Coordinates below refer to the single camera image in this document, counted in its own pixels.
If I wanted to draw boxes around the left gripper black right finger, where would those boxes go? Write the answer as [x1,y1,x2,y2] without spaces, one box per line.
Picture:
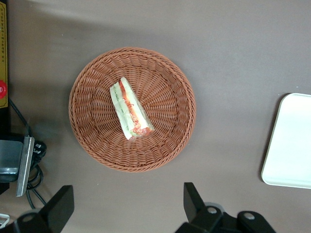
[175,182,224,233]

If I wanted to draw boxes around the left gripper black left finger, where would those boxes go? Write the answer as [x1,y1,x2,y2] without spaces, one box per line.
[11,185,75,233]

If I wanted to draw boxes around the triangle sandwich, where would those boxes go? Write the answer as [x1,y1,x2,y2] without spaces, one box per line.
[109,77,155,141]

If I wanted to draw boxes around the round brown wicker basket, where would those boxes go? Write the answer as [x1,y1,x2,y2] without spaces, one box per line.
[68,47,196,172]

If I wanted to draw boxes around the cream plastic tray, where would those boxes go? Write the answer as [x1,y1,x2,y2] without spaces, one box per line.
[261,93,311,189]

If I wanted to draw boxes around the black power plug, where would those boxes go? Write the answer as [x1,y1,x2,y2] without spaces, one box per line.
[33,142,49,159]

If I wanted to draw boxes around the yellow black control box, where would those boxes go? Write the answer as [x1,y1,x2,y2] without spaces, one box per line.
[0,0,12,195]

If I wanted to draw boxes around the black cable bundle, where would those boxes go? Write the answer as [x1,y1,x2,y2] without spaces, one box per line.
[26,155,48,210]

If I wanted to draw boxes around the white wire basket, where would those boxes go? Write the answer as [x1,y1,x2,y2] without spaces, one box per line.
[0,213,11,227]

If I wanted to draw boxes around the steel plate bracket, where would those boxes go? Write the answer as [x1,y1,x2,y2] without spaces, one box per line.
[16,136,35,197]

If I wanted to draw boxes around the thin black control box cable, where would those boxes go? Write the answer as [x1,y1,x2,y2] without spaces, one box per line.
[8,98,33,137]

